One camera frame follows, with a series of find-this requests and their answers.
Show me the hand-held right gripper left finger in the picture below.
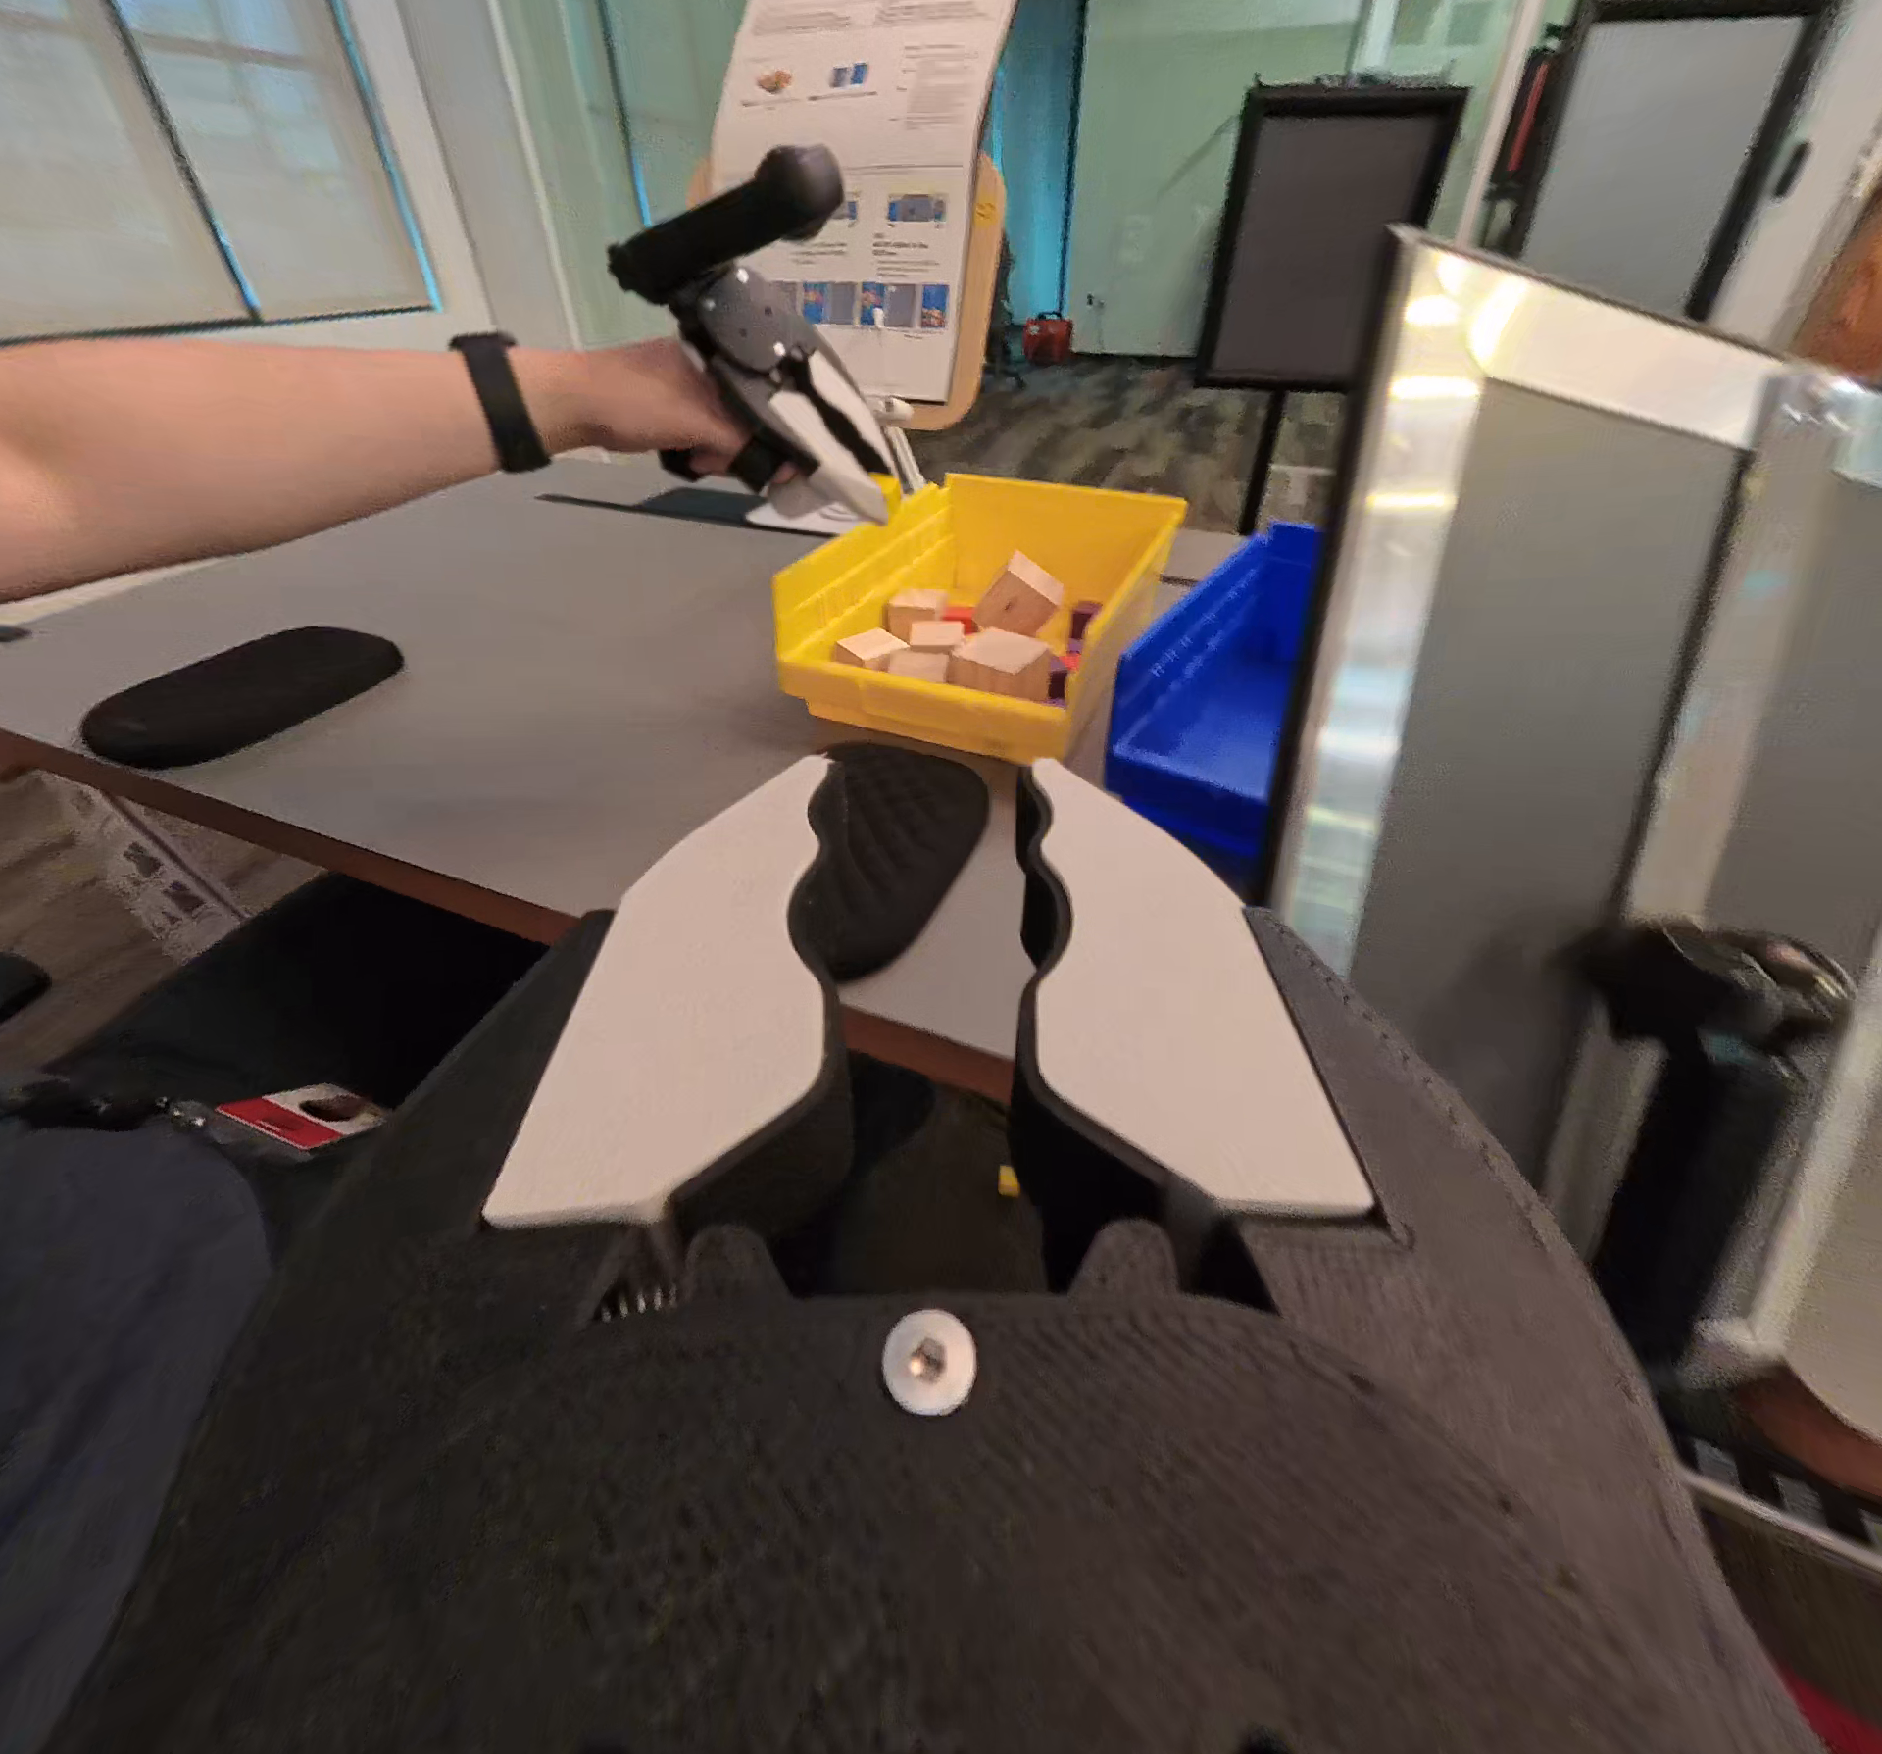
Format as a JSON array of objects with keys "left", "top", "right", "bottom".
[{"left": 483, "top": 749, "right": 857, "bottom": 1299}]

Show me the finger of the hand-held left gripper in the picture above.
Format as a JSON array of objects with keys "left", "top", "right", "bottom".
[
  {"left": 802, "top": 345, "right": 905, "bottom": 481},
  {"left": 763, "top": 387, "right": 896, "bottom": 529}
]

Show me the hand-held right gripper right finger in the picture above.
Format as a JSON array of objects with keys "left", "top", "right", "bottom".
[{"left": 1009, "top": 752, "right": 1380, "bottom": 1294}]

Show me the yellow plastic box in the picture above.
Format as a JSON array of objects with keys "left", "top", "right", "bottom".
[{"left": 772, "top": 470, "right": 1190, "bottom": 761}]

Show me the pile of wooden cubes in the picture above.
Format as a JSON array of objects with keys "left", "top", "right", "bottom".
[{"left": 834, "top": 549, "right": 1107, "bottom": 706}]

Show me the blue plastic box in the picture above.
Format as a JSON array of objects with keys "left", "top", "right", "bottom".
[{"left": 1107, "top": 524, "right": 1325, "bottom": 893}]

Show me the person's left forearm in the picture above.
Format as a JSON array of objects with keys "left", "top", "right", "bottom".
[{"left": 0, "top": 338, "right": 507, "bottom": 601}]

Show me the person's left hand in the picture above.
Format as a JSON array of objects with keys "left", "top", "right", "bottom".
[{"left": 546, "top": 338, "right": 754, "bottom": 481}]

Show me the black flat pad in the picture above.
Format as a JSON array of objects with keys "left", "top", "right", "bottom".
[{"left": 538, "top": 485, "right": 766, "bottom": 524}]

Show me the black wristband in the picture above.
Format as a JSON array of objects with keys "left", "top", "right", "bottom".
[{"left": 447, "top": 334, "right": 553, "bottom": 470}]

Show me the wooden instruction board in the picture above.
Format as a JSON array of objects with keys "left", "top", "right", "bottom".
[{"left": 689, "top": 0, "right": 1047, "bottom": 436}]

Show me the red white badge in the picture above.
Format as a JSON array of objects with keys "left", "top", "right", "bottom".
[{"left": 211, "top": 1081, "right": 391, "bottom": 1158}]

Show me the black framed sign stand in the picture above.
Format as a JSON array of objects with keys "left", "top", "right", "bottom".
[{"left": 1195, "top": 81, "right": 1471, "bottom": 535}]

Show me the silver framed grey panel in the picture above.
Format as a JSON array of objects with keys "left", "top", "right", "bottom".
[{"left": 1271, "top": 225, "right": 1882, "bottom": 1400}]

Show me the person's dark clothing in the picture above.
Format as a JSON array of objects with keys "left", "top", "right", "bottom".
[{"left": 0, "top": 1105, "right": 284, "bottom": 1754}]

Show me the black framed glass panel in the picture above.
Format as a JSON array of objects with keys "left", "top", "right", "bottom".
[{"left": 1500, "top": 0, "right": 1857, "bottom": 318}]

